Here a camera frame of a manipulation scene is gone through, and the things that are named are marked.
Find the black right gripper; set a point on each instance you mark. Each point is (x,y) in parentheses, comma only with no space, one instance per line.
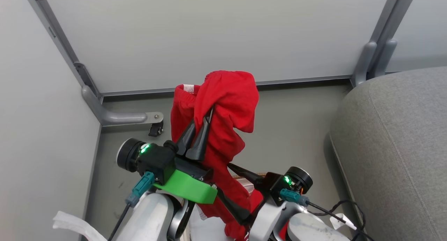
(297,178)

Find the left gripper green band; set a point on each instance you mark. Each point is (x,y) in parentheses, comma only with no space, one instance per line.
(185,187)

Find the red garment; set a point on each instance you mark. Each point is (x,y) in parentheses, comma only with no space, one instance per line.
(227,104)

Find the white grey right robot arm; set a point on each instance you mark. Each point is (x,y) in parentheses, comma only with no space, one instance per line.
(309,230)

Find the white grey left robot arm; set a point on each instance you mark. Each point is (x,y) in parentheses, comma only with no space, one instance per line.
(150,216)

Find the black caster wheel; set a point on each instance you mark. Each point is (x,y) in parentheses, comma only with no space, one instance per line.
(155,130)

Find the white garment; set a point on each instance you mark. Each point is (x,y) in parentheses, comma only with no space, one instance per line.
(209,229)

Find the grey partition foot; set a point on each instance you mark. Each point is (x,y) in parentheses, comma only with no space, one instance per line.
(118,117)

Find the grey fabric sofa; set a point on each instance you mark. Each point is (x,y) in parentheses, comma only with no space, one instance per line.
(401,153)

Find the grey double partition post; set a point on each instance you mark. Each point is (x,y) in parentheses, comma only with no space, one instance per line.
(380,42)

